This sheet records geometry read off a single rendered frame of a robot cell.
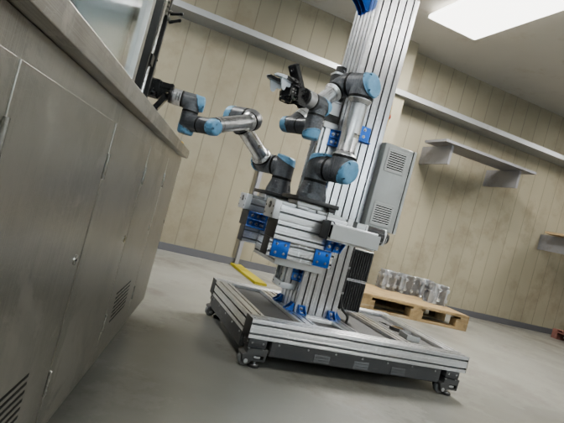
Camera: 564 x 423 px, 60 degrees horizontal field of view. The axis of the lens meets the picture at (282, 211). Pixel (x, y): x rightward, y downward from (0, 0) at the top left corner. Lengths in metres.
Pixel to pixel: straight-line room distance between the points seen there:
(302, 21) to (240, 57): 0.85
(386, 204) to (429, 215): 3.89
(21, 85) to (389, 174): 2.26
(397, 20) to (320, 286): 1.49
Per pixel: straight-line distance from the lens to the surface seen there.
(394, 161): 2.72
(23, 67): 0.65
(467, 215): 6.96
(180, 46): 5.44
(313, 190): 2.35
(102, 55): 0.82
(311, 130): 2.12
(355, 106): 2.35
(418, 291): 5.99
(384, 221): 2.71
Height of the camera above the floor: 0.73
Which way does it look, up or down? level
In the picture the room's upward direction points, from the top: 15 degrees clockwise
